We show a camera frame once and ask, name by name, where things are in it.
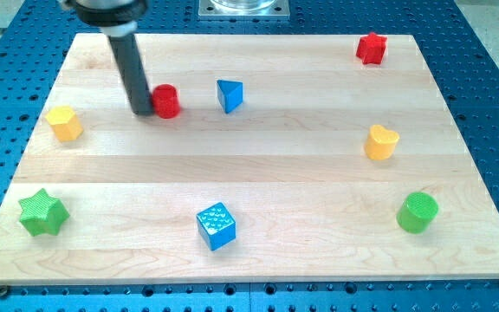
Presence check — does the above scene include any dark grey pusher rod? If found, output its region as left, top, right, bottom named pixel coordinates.
left=107, top=34, right=154, bottom=116

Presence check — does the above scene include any green star block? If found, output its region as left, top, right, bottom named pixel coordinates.
left=18, top=188, right=69, bottom=237

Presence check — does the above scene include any light wooden board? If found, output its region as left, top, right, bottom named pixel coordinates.
left=0, top=34, right=499, bottom=285

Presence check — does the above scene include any red star block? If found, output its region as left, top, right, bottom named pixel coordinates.
left=356, top=32, right=387, bottom=65

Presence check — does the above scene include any left board clamp screw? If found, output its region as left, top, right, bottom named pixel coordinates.
left=0, top=285, right=10, bottom=298

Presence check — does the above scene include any red cylinder block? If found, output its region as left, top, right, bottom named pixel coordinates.
left=152, top=84, right=180, bottom=119

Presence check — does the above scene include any yellow hexagon block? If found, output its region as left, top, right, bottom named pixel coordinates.
left=45, top=106, right=83, bottom=142

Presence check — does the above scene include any blue triangle block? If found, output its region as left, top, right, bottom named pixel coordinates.
left=217, top=80, right=243, bottom=114

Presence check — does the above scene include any blue cube block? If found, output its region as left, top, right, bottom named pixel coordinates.
left=196, top=202, right=237, bottom=250

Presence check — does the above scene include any yellow heart block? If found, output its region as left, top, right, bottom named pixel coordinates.
left=364, top=124, right=400, bottom=160

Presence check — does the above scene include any green cylinder block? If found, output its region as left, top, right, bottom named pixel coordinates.
left=396, top=192, right=439, bottom=234

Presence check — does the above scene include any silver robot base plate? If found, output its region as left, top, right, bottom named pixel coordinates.
left=198, top=0, right=290, bottom=20

